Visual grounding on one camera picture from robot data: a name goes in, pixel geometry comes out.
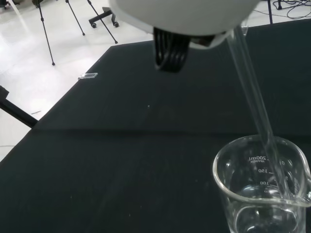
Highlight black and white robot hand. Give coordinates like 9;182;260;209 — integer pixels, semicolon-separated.
108;0;261;74

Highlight clear glass beaker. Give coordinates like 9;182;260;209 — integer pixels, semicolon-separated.
212;135;311;233

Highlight black office chair base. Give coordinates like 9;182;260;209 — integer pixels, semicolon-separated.
88;6;120;29

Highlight black upright pole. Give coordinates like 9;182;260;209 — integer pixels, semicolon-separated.
266;0;274;25

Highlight clear plastic cloth clip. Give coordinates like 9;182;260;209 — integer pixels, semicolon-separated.
78;72;99;81

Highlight black tripod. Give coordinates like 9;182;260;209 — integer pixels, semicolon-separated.
36;0;119;67

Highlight black bench cloth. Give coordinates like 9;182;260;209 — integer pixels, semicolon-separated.
0;18;311;233

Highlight black stand beam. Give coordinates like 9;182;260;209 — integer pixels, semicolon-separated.
0;84;39;129

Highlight black floor cables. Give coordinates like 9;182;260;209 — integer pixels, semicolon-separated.
272;0;311;19

